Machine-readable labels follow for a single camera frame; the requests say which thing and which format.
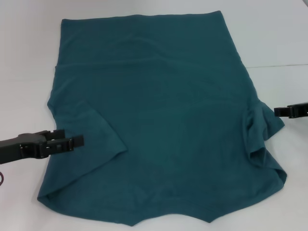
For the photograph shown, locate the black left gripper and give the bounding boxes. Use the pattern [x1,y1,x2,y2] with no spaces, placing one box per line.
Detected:
[0,129,85,166]

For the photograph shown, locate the teal blue shirt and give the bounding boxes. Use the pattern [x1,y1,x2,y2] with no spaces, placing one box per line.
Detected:
[36,10,288,227]

